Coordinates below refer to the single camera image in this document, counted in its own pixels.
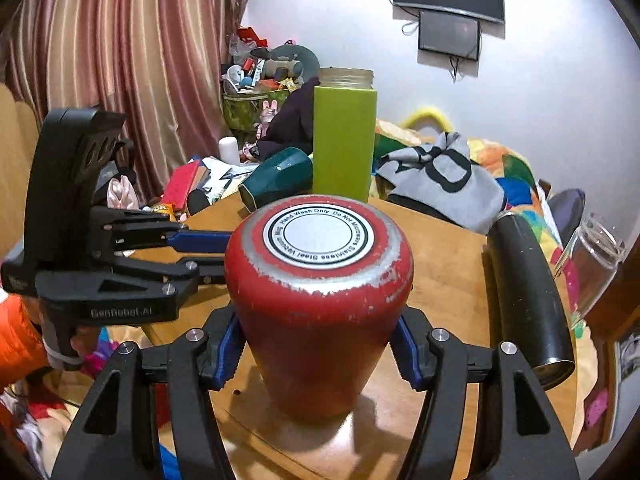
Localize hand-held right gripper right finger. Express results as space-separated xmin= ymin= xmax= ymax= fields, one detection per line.
xmin=390 ymin=305 xmax=581 ymax=480

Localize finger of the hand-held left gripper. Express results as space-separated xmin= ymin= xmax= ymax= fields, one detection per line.
xmin=92 ymin=207 xmax=234 ymax=259
xmin=37 ymin=255 xmax=232 ymax=322

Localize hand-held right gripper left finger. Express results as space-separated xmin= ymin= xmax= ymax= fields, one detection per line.
xmin=50 ymin=305 xmax=246 ymax=480

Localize red metal cup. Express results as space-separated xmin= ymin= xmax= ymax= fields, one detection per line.
xmin=224 ymin=192 xmax=415 ymax=421

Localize person's left forearm orange sleeve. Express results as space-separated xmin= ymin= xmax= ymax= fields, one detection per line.
xmin=0 ymin=292 xmax=51 ymax=392

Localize dark green cup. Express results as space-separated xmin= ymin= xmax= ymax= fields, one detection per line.
xmin=237 ymin=146 xmax=315 ymax=212

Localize person's left hand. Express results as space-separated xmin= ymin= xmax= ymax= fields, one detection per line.
xmin=70 ymin=327 xmax=103 ymax=368

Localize pink satin cloth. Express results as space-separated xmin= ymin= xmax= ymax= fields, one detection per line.
xmin=106 ymin=176 xmax=139 ymax=210

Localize red book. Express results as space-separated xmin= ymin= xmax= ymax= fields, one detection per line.
xmin=162 ymin=160 xmax=202 ymax=207

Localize printed paper sheets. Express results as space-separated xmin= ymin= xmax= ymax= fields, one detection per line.
xmin=200 ymin=156 xmax=253 ymax=202

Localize white plastic bottle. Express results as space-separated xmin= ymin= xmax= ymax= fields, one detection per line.
xmin=218 ymin=137 xmax=242 ymax=165

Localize black metal tumbler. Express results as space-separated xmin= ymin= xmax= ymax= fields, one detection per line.
xmin=487 ymin=210 xmax=577 ymax=392

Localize green woven basket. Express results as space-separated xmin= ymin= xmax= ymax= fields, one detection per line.
xmin=222 ymin=91 xmax=292 ymax=134

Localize striped pink curtain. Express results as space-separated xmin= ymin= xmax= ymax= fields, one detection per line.
xmin=5 ymin=0 xmax=251 ymax=207

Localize pink rabbit toy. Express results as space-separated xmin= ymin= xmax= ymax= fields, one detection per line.
xmin=256 ymin=100 xmax=281 ymax=139

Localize dark purple garment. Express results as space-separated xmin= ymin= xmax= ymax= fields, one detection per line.
xmin=260 ymin=77 xmax=321 ymax=157

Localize grey cloth with black print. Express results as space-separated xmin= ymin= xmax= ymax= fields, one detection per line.
xmin=375 ymin=131 xmax=507 ymax=233

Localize lime green square bottle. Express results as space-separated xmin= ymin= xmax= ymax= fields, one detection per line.
xmin=312 ymin=67 xmax=377 ymax=204

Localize pile of assorted clutter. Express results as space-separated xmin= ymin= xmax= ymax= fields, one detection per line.
xmin=220 ymin=25 xmax=321 ymax=96

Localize colourful floral bedding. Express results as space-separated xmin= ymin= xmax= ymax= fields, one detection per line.
xmin=0 ymin=327 xmax=168 ymax=480

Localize colourful patchwork blanket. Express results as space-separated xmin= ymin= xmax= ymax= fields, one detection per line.
xmin=372 ymin=117 xmax=593 ymax=341

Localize clear glass jar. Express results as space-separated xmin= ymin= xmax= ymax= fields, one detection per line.
xmin=552 ymin=212 xmax=628 ymax=331

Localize blue-grey chair back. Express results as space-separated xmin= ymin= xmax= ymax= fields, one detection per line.
xmin=547 ymin=188 xmax=586 ymax=247

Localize yellow curved handle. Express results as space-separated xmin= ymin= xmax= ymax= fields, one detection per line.
xmin=402 ymin=106 xmax=453 ymax=134

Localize small black wall monitor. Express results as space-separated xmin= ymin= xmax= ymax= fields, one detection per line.
xmin=418 ymin=10 xmax=482 ymax=61

